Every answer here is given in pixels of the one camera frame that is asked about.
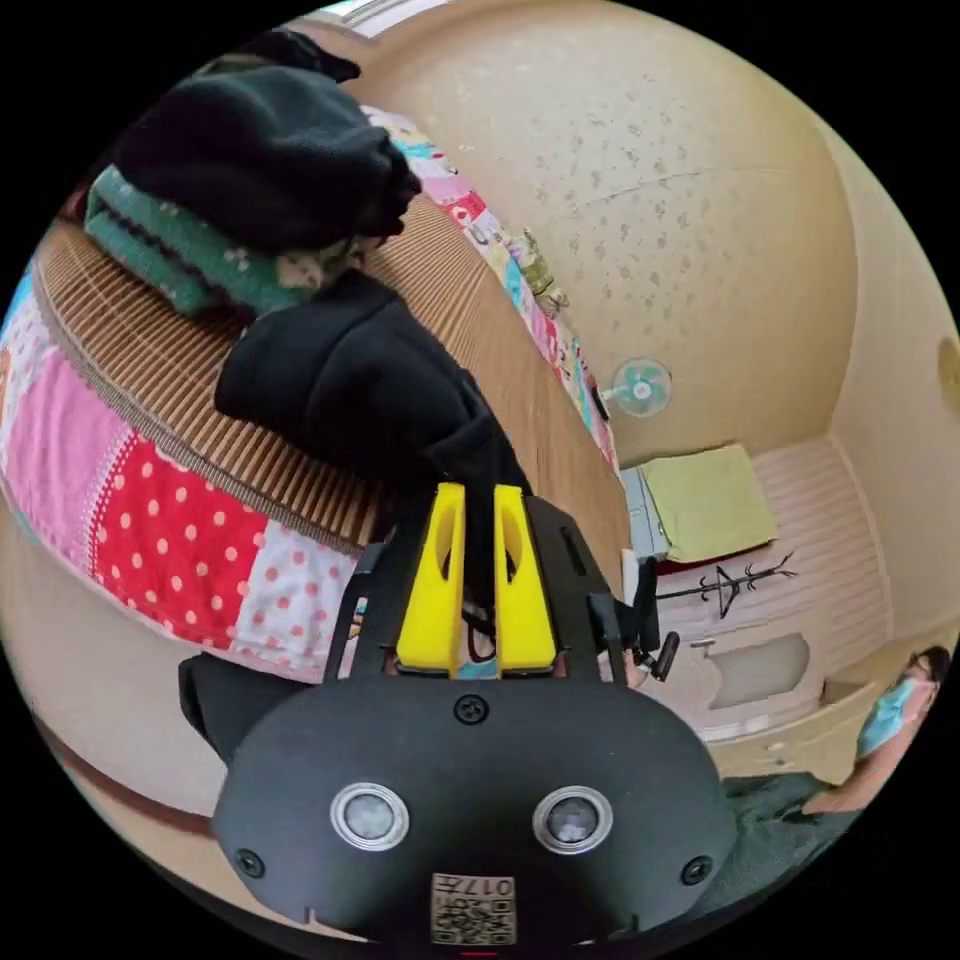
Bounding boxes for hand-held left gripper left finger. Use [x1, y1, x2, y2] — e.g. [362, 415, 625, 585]
[395, 482, 468, 673]

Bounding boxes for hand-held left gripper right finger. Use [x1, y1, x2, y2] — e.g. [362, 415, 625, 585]
[493, 484, 559, 673]

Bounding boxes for black pants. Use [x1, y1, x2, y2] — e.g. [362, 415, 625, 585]
[178, 269, 538, 768]

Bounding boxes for black coat stand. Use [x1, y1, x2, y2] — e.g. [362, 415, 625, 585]
[655, 551, 799, 621]

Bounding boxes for cabinet with yellow-green cover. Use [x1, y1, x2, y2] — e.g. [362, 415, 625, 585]
[620, 443, 780, 565]

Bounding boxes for green electric fan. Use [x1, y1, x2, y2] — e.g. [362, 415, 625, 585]
[597, 357, 673, 420]

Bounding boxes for person's body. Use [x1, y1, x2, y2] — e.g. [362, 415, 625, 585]
[704, 646, 954, 913]

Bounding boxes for bed with mat and quilt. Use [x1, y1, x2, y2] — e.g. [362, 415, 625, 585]
[0, 104, 633, 685]

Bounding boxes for pile of clothes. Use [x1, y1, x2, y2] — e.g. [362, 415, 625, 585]
[82, 29, 424, 318]

